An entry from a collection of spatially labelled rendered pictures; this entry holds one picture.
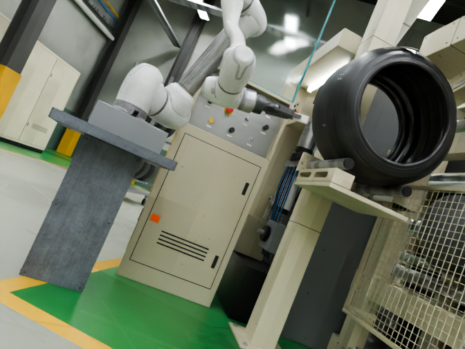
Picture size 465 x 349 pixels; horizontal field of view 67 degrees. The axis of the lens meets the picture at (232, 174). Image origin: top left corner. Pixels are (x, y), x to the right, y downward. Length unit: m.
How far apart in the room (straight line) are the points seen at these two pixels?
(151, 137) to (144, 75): 0.28
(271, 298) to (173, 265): 0.57
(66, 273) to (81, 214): 0.25
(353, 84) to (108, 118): 0.99
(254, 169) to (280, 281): 0.64
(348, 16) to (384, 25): 10.76
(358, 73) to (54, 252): 1.40
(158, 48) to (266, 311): 11.77
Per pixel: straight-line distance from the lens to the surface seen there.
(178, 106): 1.76
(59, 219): 1.59
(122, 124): 1.55
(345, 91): 1.48
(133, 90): 1.64
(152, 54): 12.97
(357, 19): 12.85
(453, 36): 2.00
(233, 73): 1.24
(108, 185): 1.56
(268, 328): 1.84
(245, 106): 1.39
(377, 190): 1.70
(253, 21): 1.82
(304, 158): 1.73
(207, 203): 1.97
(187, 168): 1.95
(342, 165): 1.44
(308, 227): 1.78
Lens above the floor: 0.57
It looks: 5 degrees up
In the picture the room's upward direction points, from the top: 23 degrees clockwise
